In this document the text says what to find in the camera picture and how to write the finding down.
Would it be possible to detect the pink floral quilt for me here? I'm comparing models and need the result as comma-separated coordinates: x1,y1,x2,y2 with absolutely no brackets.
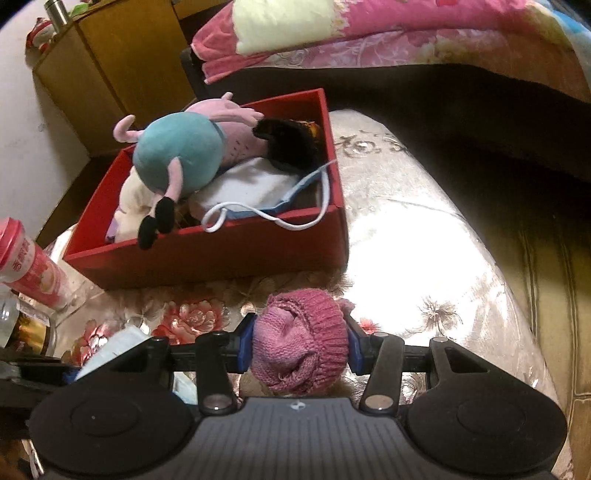
191,0,591,112

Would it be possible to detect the red pink snack canister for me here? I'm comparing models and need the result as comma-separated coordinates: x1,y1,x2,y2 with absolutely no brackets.
0,217,75,311

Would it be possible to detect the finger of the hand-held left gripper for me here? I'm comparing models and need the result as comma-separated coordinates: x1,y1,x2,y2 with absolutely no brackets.
0,356,82,394

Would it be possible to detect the brown bamboo mat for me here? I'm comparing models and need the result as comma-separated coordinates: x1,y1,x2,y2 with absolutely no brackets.
480,203,591,462

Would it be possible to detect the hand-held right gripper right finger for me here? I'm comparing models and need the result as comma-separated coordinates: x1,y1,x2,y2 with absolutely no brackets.
344,314,500,414

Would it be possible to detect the dark bed frame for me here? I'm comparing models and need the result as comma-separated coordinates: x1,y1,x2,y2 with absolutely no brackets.
179,46,591,190

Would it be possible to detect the shiny floral tablecloth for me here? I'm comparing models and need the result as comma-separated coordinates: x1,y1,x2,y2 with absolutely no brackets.
41,109,573,480

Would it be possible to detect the pink knitted sock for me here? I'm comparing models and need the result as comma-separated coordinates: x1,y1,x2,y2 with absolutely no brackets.
252,288,356,396

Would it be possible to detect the black striped sock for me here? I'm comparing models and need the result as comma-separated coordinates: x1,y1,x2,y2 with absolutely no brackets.
252,117,324,174

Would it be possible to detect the clear jar with gold label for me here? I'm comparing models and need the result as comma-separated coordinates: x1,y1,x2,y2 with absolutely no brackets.
0,295,57,357

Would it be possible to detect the pink pig plush toy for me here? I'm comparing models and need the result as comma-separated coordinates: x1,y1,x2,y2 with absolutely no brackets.
113,92,266,251

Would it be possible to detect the metal flask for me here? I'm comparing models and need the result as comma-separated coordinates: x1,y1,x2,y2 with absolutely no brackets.
43,0,71,27

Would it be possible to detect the red cardboard box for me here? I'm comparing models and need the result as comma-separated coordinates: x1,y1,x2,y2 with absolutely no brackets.
62,88,349,291

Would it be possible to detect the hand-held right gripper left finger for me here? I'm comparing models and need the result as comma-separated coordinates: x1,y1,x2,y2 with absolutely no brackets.
76,313,257,414

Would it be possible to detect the wooden cabinet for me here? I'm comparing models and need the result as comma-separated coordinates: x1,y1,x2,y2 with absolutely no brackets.
31,0,197,157

